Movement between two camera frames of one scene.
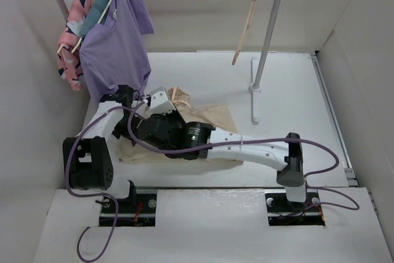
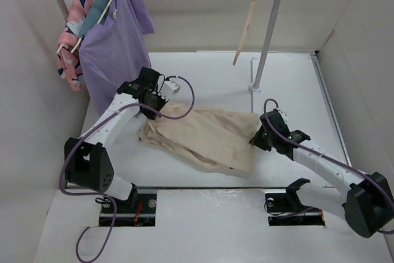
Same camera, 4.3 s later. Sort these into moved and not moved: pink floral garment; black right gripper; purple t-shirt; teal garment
Moved: black right gripper
Not moved: purple t-shirt; pink floral garment; teal garment
